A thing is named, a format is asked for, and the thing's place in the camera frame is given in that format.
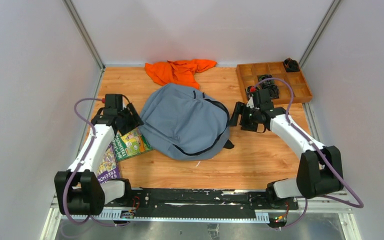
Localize orange cloth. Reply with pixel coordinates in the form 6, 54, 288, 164
144, 59, 218, 90

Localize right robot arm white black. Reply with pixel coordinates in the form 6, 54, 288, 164
230, 89, 344, 209

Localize wooden compartment tray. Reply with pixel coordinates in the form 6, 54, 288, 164
236, 61, 313, 104

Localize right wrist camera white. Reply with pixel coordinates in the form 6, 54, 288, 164
246, 97, 255, 109

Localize rolled dark tie middle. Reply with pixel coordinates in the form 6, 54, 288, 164
257, 74, 275, 85

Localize blue grey backpack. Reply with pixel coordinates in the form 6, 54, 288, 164
138, 83, 234, 161

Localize rolled dark tie lower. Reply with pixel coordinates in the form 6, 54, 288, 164
264, 84, 280, 99

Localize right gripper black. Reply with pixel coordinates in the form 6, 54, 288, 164
227, 101, 261, 132

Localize green treehouse book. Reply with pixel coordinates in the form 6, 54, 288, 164
112, 128, 154, 162

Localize rolled dark tie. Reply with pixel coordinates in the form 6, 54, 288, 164
257, 74, 275, 85
264, 84, 280, 99

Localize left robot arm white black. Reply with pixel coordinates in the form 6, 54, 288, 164
54, 93, 143, 217

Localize rolled dark tie corner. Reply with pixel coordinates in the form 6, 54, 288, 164
282, 57, 301, 73

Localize aluminium frame rail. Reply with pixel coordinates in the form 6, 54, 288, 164
40, 188, 362, 240

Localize purple treehouse book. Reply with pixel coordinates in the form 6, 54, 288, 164
96, 143, 121, 185

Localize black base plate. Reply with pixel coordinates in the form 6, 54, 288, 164
100, 187, 299, 220

